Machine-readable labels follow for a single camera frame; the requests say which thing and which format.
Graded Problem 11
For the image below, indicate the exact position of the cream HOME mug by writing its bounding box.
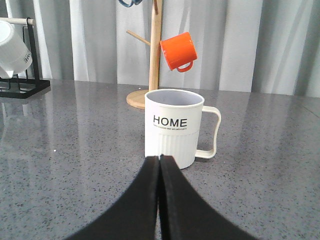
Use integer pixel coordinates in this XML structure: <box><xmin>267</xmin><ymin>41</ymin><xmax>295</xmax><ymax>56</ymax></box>
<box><xmin>144</xmin><ymin>89</ymin><xmax>222</xmax><ymax>169</ymax></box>

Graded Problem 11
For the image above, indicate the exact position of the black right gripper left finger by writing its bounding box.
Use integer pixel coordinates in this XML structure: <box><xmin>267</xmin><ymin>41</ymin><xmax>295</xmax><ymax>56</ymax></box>
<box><xmin>68</xmin><ymin>156</ymin><xmax>160</xmax><ymax>240</ymax></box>

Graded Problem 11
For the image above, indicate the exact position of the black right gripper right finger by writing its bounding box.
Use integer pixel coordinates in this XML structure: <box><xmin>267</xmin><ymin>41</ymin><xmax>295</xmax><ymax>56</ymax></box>
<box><xmin>159</xmin><ymin>155</ymin><xmax>255</xmax><ymax>240</ymax></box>

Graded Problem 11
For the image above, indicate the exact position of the orange enamel mug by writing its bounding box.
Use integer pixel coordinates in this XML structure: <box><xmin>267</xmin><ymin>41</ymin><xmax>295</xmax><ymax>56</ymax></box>
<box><xmin>160</xmin><ymin>32</ymin><xmax>198</xmax><ymax>73</ymax></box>

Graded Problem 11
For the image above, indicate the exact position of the white ribbed hanging mug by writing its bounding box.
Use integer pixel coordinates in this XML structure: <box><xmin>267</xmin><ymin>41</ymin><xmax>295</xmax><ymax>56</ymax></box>
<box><xmin>0</xmin><ymin>20</ymin><xmax>33</xmax><ymax>79</ymax></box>

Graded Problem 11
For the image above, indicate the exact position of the wooden mug tree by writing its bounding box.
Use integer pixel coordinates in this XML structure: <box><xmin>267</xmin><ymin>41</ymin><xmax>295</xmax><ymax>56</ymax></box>
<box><xmin>126</xmin><ymin>0</ymin><xmax>163</xmax><ymax>109</ymax></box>

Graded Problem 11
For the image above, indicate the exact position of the black rack with wooden bar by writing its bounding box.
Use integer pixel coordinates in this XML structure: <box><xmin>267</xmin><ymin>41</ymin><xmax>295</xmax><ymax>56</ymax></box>
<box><xmin>0</xmin><ymin>17</ymin><xmax>50</xmax><ymax>99</ymax></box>

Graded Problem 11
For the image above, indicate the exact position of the blue enamel mug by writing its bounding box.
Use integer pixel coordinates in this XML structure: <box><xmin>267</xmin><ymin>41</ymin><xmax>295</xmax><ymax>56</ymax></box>
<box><xmin>118</xmin><ymin>0</ymin><xmax>142</xmax><ymax>8</ymax></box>

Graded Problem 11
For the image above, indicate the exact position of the grey curtain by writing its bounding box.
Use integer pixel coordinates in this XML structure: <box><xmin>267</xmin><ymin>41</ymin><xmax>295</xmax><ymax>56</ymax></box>
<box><xmin>0</xmin><ymin>0</ymin><xmax>320</xmax><ymax>97</ymax></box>

